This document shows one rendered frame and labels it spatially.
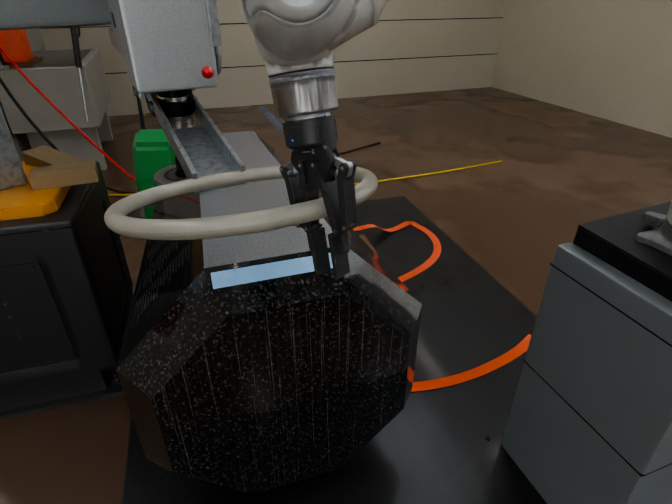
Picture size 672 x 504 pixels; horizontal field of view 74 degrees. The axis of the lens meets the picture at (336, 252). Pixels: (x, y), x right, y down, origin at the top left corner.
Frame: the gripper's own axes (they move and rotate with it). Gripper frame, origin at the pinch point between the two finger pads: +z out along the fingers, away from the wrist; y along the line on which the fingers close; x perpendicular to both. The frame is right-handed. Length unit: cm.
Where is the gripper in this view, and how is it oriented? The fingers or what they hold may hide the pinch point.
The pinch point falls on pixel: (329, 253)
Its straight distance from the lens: 69.4
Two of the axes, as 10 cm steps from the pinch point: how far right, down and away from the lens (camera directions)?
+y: -7.6, -1.0, 6.5
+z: 1.4, 9.4, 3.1
